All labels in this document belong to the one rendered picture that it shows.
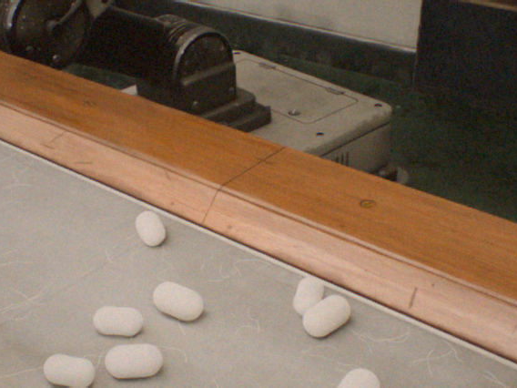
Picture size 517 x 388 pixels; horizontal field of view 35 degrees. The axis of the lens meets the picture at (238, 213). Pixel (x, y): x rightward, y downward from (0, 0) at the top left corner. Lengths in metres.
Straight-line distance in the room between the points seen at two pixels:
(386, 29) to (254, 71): 1.20
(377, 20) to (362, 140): 1.38
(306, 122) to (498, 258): 0.87
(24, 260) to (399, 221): 0.28
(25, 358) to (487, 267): 0.31
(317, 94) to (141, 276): 0.97
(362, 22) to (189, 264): 2.26
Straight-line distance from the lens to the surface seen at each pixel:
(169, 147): 0.72
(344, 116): 1.44
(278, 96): 1.52
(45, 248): 0.65
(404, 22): 2.74
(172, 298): 0.55
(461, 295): 0.56
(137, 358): 0.51
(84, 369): 0.51
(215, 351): 0.53
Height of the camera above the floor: 1.09
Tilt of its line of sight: 32 degrees down
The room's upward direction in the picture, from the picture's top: 3 degrees counter-clockwise
